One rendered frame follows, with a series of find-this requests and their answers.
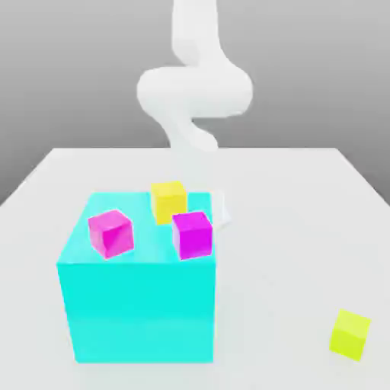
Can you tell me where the small magenta cube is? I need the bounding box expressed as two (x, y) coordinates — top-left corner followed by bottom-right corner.
(171, 210), (213, 261)

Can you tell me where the small pink cube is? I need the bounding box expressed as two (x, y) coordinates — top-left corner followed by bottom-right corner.
(87, 209), (136, 261)

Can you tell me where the small lime yellow cube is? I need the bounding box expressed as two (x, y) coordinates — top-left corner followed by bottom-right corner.
(328, 308), (372, 363)

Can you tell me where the large cyan box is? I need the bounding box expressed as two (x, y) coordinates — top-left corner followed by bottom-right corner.
(56, 190), (218, 365)

